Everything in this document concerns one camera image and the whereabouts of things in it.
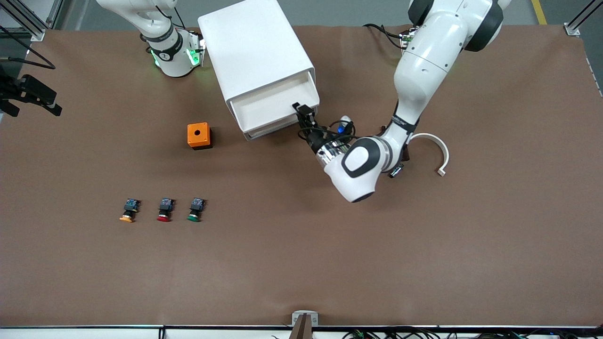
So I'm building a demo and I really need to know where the brown support bar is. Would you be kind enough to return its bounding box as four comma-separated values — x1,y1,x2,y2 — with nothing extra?
289,313,315,339

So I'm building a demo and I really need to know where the white curved plastic bracket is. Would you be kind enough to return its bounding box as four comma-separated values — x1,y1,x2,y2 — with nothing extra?
409,133,450,177

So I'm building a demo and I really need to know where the black arm base cable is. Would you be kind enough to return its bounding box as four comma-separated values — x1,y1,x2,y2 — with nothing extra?
363,23,407,50

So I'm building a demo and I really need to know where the brown table mat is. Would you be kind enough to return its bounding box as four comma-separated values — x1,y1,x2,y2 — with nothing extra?
0,24,603,328

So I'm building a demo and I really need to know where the orange button enclosure box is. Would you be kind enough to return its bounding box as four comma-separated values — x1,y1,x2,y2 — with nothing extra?
187,122,213,150

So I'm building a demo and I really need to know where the red push button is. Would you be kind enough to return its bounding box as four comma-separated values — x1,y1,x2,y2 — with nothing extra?
156,198,175,222

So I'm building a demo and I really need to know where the yellow push button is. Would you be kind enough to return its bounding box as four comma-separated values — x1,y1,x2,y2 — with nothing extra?
119,198,142,223

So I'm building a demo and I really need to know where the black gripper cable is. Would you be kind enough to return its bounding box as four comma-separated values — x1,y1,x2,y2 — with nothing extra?
297,120,359,147
0,24,56,70

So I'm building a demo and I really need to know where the green push button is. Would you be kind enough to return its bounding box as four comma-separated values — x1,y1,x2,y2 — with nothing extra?
187,197,207,222

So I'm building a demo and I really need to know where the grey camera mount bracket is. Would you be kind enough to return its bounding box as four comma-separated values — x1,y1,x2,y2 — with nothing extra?
292,310,319,327

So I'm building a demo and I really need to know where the aluminium frame profile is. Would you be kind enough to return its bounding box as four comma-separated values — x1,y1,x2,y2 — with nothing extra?
0,0,64,42
564,0,603,36

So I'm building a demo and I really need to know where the white table edge rail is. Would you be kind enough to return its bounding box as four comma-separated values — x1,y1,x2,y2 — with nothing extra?
0,326,603,339

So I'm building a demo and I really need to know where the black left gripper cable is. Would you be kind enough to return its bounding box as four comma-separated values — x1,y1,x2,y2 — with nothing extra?
297,120,359,147

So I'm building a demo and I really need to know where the black cable bundle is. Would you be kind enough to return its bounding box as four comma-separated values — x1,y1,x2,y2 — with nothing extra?
342,329,566,339

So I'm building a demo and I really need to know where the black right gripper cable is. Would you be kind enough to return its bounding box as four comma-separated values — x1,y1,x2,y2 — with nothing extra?
0,24,56,70

